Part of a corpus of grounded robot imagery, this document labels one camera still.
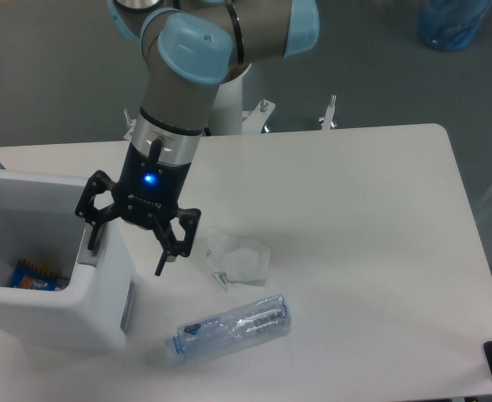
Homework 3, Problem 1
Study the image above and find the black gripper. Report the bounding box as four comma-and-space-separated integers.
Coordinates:
74, 144, 202, 276

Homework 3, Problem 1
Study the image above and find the white plastic trash can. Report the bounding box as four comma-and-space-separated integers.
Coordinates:
0, 169, 139, 350

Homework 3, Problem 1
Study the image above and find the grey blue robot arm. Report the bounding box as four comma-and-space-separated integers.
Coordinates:
75, 1, 320, 263

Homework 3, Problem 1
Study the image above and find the crumpled clear plastic bag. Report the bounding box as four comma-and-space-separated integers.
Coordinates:
206, 228, 271, 290

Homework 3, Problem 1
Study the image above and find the blue snack wrapper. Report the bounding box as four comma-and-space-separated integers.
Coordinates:
8, 259, 70, 291

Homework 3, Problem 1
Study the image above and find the crushed clear plastic bottle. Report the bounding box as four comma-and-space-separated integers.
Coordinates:
164, 294, 291, 363

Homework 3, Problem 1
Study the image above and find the blue water jug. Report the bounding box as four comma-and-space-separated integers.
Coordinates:
417, 0, 492, 52

